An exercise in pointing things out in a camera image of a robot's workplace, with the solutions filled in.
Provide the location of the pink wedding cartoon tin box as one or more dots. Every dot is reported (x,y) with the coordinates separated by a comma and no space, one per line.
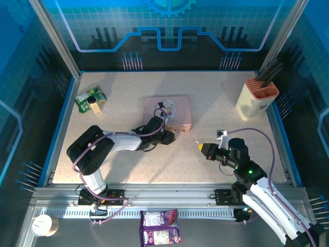
(180,110)

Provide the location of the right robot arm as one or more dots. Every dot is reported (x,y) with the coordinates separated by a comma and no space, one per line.
(270,203)

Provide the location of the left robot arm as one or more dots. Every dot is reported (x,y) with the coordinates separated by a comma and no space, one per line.
(123,141)

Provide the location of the cream knife block orange top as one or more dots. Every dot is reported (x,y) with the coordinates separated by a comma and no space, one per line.
(253,105)

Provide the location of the black controller board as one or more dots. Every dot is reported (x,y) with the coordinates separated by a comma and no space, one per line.
(242,214)
(99,212)

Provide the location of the glass jar with black lid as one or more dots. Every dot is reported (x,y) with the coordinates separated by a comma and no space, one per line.
(94,106)

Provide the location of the green snack packet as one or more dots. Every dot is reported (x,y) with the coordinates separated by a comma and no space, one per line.
(82,101)

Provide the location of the purple snack packet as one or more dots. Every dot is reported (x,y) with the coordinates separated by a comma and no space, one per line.
(159,229)

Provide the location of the paper cup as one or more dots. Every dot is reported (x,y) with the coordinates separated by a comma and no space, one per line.
(43,226)

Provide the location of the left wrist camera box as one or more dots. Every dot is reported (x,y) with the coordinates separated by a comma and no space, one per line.
(167,117)

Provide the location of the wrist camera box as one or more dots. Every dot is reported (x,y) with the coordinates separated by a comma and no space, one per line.
(167,117)
(223,139)

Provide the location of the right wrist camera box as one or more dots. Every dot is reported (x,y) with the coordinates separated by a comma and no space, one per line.
(223,139)

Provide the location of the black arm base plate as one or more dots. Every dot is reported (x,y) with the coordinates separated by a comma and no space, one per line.
(223,196)
(115,196)

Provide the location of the aluminium mounting rail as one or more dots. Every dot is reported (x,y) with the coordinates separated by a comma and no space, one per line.
(167,194)

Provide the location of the aluminium frame post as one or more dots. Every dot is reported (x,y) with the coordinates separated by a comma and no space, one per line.
(282,36)
(55,38)

